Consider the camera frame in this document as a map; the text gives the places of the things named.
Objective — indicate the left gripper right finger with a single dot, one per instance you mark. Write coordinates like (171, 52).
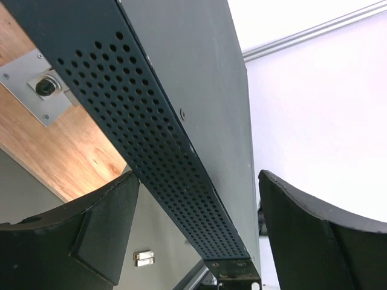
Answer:
(316, 245)

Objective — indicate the silver double SFP module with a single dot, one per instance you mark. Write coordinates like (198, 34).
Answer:
(144, 258)

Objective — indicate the dark teal network switch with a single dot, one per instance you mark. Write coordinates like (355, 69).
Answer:
(95, 50)

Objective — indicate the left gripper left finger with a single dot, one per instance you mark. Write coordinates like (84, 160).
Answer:
(78, 245)

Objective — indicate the metal bracket on board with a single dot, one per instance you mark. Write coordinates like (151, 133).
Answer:
(37, 85)

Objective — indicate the wooden board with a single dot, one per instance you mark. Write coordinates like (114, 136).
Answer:
(71, 157)

